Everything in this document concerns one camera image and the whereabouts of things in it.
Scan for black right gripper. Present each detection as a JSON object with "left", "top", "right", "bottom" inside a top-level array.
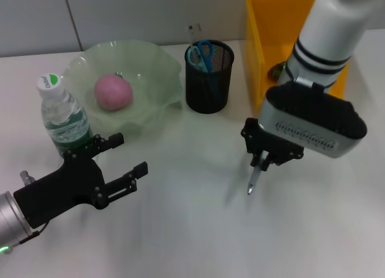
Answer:
[{"left": 239, "top": 117, "right": 304, "bottom": 172}]

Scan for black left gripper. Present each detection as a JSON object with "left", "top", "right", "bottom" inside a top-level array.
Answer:
[{"left": 13, "top": 132, "right": 149, "bottom": 230}]

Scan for silver white pen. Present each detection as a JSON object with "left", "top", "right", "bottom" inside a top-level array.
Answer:
[{"left": 247, "top": 151, "right": 270, "bottom": 196}]

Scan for pink toy peach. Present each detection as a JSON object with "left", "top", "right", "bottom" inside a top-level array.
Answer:
[{"left": 94, "top": 73, "right": 134, "bottom": 111}]

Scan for clear green-label water bottle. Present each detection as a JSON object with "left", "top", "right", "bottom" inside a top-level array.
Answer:
[{"left": 36, "top": 73, "right": 94, "bottom": 158}]

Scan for green plastic wrapper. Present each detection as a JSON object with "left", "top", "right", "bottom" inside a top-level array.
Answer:
[{"left": 267, "top": 61, "right": 287, "bottom": 82}]

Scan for blue scissors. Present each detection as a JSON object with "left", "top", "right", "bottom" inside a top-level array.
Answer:
[{"left": 186, "top": 40, "right": 223, "bottom": 104}]

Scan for clear plastic ruler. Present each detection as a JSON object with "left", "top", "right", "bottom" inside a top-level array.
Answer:
[{"left": 185, "top": 23, "right": 203, "bottom": 66}]

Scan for green wavy glass fruit plate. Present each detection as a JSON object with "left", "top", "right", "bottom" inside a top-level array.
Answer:
[{"left": 61, "top": 40, "right": 184, "bottom": 139}]

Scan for black mesh pen holder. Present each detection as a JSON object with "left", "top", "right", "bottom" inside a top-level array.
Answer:
[{"left": 184, "top": 39, "right": 235, "bottom": 114}]

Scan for yellow plastic bin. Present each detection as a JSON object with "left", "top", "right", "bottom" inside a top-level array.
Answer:
[{"left": 244, "top": 0, "right": 350, "bottom": 116}]

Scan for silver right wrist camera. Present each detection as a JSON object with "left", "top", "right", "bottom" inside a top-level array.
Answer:
[{"left": 257, "top": 81, "right": 368, "bottom": 160}]

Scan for left arm grey cable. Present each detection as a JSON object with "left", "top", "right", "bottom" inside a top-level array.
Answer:
[{"left": 5, "top": 170, "right": 51, "bottom": 252}]

